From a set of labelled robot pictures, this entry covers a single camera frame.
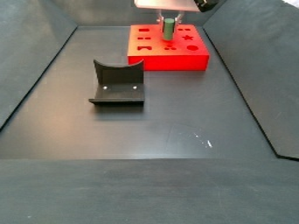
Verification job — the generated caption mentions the grey gripper mounting plate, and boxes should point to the grey gripper mounting plate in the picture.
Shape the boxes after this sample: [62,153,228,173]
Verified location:
[135,0,200,32]

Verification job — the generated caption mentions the green cylinder peg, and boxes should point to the green cylinder peg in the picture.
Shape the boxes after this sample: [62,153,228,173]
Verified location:
[163,18,175,40]

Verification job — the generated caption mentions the red shape sorter block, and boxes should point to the red shape sorter block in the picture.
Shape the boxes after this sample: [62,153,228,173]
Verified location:
[127,24,212,71]

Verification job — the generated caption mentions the black curved holder stand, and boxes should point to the black curved holder stand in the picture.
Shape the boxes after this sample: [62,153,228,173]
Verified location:
[89,60,146,105]

